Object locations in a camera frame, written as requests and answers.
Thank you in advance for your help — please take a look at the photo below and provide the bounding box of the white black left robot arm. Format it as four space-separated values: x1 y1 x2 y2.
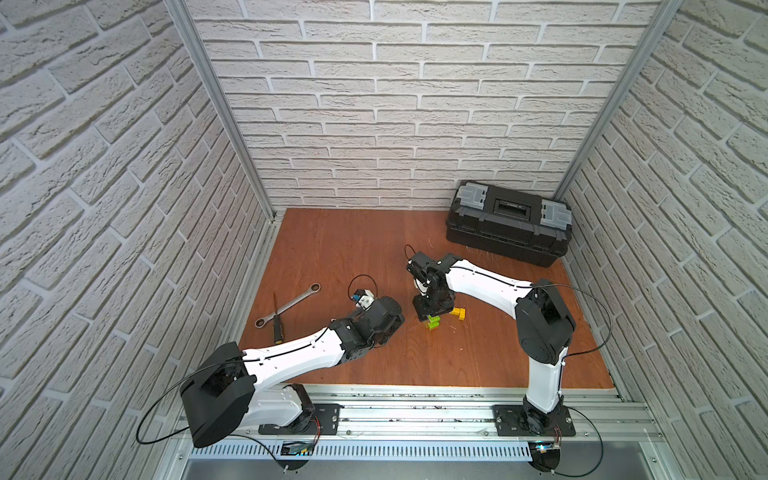
179 295 404 448

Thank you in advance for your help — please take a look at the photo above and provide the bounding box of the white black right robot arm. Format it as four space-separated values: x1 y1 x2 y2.
407 252 576 436

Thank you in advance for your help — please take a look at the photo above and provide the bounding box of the silver ratchet wrench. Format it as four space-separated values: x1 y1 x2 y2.
254 283 322 329

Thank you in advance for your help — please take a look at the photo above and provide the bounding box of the black plastic toolbox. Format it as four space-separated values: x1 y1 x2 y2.
446 180 573 267

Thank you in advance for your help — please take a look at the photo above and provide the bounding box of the aluminium front rail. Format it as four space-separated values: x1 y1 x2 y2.
170 383 664 445

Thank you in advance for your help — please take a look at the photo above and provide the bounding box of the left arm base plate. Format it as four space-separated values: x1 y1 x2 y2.
258 403 342 436

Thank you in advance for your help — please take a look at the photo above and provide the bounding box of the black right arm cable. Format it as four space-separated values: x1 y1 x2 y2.
533 283 614 361

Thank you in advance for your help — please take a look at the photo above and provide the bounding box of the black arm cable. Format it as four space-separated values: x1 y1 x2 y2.
533 283 614 361
135 359 241 446

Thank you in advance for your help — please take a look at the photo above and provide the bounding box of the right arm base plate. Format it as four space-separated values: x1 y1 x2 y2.
492 404 576 437

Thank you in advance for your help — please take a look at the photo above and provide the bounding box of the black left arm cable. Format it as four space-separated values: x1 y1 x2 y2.
135 359 241 446

